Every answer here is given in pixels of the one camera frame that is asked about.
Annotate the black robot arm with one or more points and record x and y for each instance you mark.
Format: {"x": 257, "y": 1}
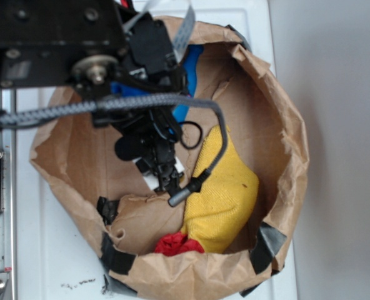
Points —
{"x": 112, "y": 56}

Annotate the blue plastic bottle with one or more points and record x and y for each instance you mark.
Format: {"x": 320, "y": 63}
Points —
{"x": 189, "y": 64}

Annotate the yellow woven cloth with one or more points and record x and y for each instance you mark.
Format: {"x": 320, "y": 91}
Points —
{"x": 215, "y": 215}

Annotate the brown paper bag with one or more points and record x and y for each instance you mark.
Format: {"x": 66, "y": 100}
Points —
{"x": 122, "y": 219}

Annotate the white plastic tray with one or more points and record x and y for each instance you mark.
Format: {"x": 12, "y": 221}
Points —
{"x": 53, "y": 259}

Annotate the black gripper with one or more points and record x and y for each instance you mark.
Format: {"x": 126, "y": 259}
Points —
{"x": 149, "y": 137}

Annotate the aluminium frame rail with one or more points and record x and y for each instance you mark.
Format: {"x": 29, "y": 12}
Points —
{"x": 8, "y": 281}

